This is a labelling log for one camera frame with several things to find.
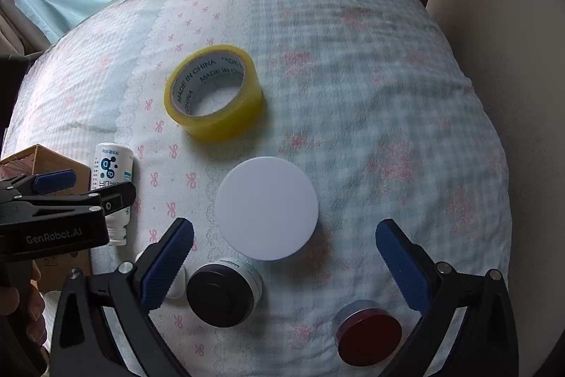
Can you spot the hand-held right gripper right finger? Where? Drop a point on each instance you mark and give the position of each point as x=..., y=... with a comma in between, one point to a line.
x=402, y=269

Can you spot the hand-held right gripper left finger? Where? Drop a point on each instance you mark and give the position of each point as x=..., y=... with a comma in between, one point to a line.
x=170, y=266

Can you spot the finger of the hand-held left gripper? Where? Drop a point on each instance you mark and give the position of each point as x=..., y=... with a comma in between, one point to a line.
x=115, y=197
x=54, y=180

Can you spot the white bottle with blue print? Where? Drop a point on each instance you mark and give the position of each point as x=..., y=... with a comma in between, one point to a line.
x=110, y=165

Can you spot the person's left hand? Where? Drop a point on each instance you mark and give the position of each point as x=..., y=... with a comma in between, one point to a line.
x=38, y=315

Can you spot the small white object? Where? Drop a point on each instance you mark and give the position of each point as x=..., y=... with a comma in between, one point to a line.
x=176, y=287

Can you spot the cardboard box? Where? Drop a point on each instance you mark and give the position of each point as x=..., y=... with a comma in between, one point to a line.
x=48, y=158

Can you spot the black-lidded jar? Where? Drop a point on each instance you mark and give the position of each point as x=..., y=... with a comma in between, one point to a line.
x=220, y=297

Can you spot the white round lid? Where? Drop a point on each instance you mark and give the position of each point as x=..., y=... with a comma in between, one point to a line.
x=267, y=209

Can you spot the yellow tape roll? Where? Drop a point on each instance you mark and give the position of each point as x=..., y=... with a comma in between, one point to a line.
x=212, y=125

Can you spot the beige upholstered furniture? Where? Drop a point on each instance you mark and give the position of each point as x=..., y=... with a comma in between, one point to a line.
x=507, y=72

